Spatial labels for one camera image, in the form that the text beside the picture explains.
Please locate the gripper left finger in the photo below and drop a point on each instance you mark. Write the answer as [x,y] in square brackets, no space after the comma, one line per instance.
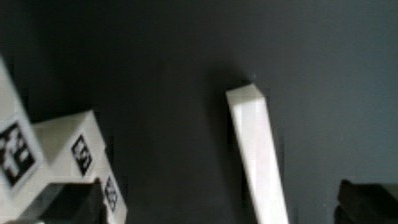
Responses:
[66,205]

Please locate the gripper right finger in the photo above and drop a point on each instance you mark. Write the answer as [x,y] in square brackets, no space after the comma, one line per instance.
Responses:
[366,203]

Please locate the white chair leg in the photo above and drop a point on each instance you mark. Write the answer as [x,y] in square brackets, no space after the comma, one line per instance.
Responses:
[73,148]
[22,158]

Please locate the white U-shaped fence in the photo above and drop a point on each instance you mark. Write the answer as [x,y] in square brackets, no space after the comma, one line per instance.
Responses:
[251,122]

